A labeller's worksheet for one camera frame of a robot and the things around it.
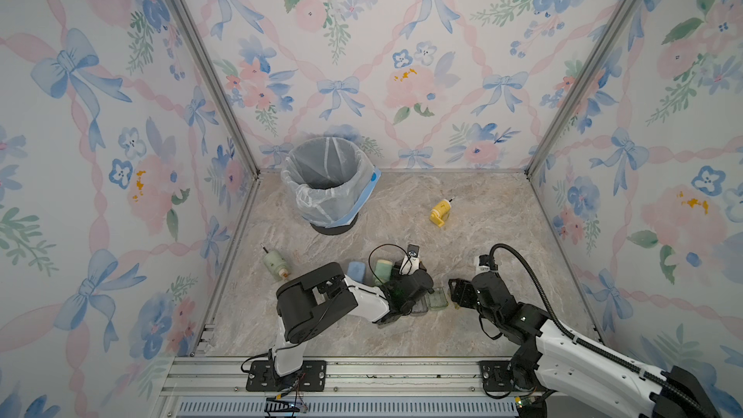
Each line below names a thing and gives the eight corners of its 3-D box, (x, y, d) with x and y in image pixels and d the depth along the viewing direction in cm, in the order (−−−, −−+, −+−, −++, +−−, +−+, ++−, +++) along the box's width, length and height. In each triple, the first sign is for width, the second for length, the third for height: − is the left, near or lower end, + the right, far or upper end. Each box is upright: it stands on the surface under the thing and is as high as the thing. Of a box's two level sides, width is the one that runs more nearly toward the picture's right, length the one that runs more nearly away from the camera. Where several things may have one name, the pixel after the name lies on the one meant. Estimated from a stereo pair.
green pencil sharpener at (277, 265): (266, 269, 95) (259, 257, 89) (278, 259, 97) (272, 247, 91) (282, 285, 92) (275, 274, 85) (294, 274, 94) (288, 263, 87)
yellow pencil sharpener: (425, 225, 106) (428, 213, 100) (437, 210, 110) (441, 197, 104) (438, 232, 104) (442, 220, 98) (449, 216, 108) (454, 204, 102)
